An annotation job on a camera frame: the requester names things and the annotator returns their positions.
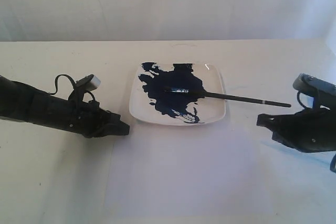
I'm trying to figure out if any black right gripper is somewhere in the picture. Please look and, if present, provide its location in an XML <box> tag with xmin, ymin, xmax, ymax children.
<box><xmin>256</xmin><ymin>109</ymin><xmax>335</xmax><ymax>153</ymax></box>

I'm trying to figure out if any white paper sheet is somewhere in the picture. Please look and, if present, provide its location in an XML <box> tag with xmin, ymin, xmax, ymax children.
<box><xmin>105</xmin><ymin>122</ymin><xmax>270</xmax><ymax>217</ymax></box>

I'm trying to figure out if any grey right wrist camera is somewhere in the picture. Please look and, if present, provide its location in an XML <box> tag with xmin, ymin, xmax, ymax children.
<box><xmin>292</xmin><ymin>73</ymin><xmax>335</xmax><ymax>109</ymax></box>

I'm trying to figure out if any black camera cable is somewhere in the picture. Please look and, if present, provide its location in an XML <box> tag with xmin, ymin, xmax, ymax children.
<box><xmin>296</xmin><ymin>90</ymin><xmax>336</xmax><ymax>174</ymax></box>
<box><xmin>49</xmin><ymin>74</ymin><xmax>102</xmax><ymax>104</ymax></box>

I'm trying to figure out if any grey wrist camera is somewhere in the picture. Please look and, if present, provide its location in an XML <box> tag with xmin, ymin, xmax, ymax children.
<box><xmin>76</xmin><ymin>74</ymin><xmax>101</xmax><ymax>91</ymax></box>
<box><xmin>292</xmin><ymin>73</ymin><xmax>335</xmax><ymax>109</ymax></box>

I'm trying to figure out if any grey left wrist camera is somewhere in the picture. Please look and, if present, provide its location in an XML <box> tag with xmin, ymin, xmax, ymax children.
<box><xmin>76</xmin><ymin>74</ymin><xmax>101</xmax><ymax>91</ymax></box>

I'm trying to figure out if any white square plate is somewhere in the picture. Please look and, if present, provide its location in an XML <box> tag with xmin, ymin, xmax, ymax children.
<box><xmin>129</xmin><ymin>62</ymin><xmax>226</xmax><ymax>126</ymax></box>

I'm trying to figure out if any black left camera cable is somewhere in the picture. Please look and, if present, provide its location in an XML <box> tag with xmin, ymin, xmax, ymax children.
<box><xmin>49</xmin><ymin>74</ymin><xmax>102</xmax><ymax>104</ymax></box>

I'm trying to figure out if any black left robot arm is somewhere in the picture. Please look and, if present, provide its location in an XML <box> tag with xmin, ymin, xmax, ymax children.
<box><xmin>1</xmin><ymin>74</ymin><xmax>130</xmax><ymax>138</ymax></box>

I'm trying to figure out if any black paintbrush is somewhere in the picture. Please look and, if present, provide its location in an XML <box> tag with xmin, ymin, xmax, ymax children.
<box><xmin>164</xmin><ymin>87</ymin><xmax>291</xmax><ymax>108</ymax></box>

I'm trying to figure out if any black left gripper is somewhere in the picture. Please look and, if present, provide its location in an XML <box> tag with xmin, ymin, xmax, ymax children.
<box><xmin>48</xmin><ymin>99</ymin><xmax>130</xmax><ymax>138</ymax></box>

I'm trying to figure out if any black right camera cable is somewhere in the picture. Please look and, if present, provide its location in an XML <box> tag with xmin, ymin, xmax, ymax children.
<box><xmin>296</xmin><ymin>90</ymin><xmax>336</xmax><ymax>174</ymax></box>

